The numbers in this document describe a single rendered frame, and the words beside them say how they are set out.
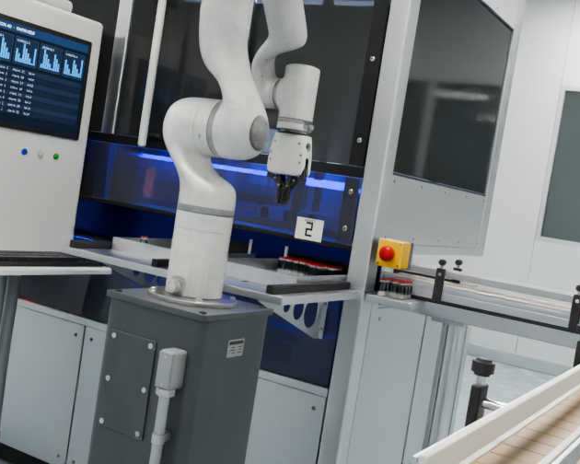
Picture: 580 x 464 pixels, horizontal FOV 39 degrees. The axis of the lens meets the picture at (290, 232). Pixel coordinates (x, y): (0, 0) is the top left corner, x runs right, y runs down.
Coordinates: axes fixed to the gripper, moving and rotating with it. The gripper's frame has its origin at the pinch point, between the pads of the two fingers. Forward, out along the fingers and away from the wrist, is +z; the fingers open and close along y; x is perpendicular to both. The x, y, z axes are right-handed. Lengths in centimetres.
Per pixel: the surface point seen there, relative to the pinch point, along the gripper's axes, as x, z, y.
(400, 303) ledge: -28.1, 23.0, -23.0
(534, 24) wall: -488, -162, 85
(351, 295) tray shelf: -23.5, 23.0, -11.0
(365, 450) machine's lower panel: -47, 69, -12
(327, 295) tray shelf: -9.8, 22.8, -11.0
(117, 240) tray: -2, 20, 52
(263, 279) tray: -2.0, 21.2, 3.2
